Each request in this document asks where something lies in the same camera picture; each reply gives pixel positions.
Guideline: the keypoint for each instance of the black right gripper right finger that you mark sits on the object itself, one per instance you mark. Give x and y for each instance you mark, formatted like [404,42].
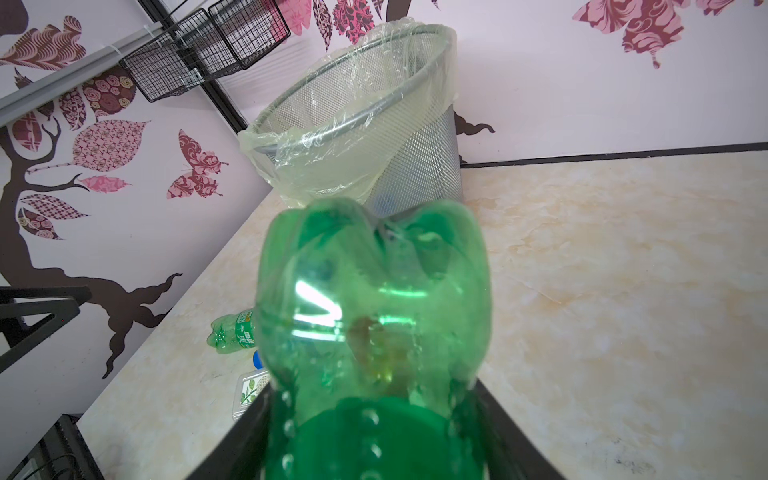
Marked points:
[508,451]

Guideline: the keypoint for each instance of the black base frame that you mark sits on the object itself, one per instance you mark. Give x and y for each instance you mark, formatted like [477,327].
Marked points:
[61,453]

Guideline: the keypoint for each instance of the aluminium rail left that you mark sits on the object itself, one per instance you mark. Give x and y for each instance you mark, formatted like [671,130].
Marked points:
[48,88]

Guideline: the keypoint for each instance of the clear bottle flower label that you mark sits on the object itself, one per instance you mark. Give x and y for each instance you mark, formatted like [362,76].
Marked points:
[249,386]

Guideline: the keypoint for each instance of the green bottle yellow cap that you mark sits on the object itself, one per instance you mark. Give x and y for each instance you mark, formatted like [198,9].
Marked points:
[373,331]
[232,333]

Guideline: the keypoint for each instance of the green plastic bin liner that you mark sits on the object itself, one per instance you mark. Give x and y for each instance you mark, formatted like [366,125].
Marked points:
[348,120]

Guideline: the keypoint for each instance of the clear bottle blue cap centre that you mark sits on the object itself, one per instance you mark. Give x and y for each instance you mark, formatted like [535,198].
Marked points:
[257,362]

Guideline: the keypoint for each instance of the black wire wall basket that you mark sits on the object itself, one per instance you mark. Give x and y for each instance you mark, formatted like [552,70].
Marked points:
[206,45]

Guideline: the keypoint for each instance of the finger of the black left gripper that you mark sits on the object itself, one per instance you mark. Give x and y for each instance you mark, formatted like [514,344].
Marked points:
[29,316]

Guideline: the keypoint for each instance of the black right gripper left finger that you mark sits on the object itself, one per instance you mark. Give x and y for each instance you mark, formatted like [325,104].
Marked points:
[241,453]

